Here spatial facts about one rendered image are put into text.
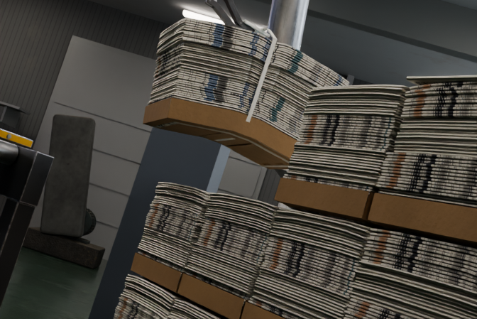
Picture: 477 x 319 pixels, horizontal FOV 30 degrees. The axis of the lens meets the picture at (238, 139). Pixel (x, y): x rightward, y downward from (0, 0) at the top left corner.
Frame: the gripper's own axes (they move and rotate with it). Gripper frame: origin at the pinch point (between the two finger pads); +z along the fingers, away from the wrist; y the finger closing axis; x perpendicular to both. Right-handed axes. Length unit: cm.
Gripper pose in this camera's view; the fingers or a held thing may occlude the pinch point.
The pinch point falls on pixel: (275, 5)
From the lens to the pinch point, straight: 212.3
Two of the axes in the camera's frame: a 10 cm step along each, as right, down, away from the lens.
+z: 8.8, 4.0, 2.4
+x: 2.6, 0.0, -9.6
